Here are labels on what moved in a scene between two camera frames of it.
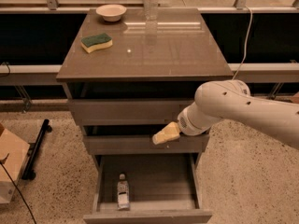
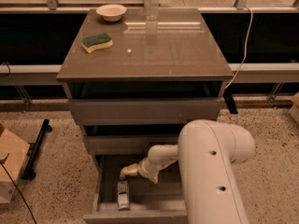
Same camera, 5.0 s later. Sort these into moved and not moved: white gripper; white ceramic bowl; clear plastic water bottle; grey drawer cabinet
Moved: white gripper
Not moved: clear plastic water bottle; grey drawer cabinet; white ceramic bowl
